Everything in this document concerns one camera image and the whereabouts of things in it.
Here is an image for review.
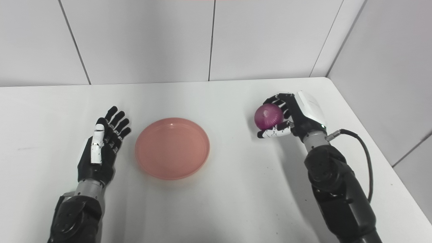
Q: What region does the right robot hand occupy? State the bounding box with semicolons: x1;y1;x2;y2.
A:
257;91;327;139

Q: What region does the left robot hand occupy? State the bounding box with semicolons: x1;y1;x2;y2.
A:
77;106;132;187

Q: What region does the purple red onion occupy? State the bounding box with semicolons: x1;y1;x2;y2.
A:
254;103;284;131

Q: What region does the pink round plate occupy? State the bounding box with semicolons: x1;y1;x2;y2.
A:
135;117;211;181

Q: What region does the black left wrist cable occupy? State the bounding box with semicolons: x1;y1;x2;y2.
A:
52;191;76;223

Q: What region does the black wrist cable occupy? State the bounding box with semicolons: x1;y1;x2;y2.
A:
52;191;76;223
326;129;374;204

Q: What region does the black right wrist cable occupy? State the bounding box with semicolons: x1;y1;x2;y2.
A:
326;129;374;204

